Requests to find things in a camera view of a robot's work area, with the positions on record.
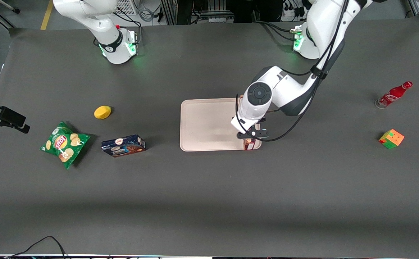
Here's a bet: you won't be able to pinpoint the beige plastic tray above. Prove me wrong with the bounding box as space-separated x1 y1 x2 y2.
180 97 262 152

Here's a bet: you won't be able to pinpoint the blue cookie box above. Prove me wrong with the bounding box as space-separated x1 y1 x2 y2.
101 134 146 158

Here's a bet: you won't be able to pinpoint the white mesh box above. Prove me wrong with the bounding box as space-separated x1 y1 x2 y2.
114 0 138 16

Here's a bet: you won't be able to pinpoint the green chips bag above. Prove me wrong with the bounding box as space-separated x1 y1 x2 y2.
40 121 91 170

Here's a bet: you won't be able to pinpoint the dark grey table mat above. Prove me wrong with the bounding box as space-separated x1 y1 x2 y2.
0 14 419 258

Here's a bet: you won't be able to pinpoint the yellow lemon-shaped object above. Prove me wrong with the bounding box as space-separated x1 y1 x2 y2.
94 105 112 120

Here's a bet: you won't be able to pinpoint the grey chair base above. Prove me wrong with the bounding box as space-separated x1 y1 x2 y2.
0 0 20 29

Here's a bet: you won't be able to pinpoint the white power strip black plugs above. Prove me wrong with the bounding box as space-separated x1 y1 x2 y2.
282 0 305 21

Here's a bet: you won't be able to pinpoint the black equipment rack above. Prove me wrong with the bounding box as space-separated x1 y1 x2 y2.
160 0 244 26

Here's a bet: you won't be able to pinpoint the colourful puzzle cube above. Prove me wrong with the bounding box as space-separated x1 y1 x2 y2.
378 129 405 149

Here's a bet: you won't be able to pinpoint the red cola bottle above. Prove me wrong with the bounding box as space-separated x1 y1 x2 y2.
375 81 413 109

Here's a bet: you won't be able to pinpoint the black left arm base cable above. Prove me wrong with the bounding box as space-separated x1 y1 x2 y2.
253 21 298 41

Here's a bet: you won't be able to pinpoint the black arm base cable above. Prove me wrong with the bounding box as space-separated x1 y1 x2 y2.
113 8 142 30
253 21 298 41

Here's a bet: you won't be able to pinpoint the black looping table-edge cable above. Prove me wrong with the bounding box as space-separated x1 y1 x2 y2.
7 236 69 259

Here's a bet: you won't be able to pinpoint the grey coiled cable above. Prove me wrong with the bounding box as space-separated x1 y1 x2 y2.
138 0 156 23

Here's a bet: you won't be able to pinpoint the black right arm base cable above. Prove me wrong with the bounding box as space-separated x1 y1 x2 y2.
113 8 142 30

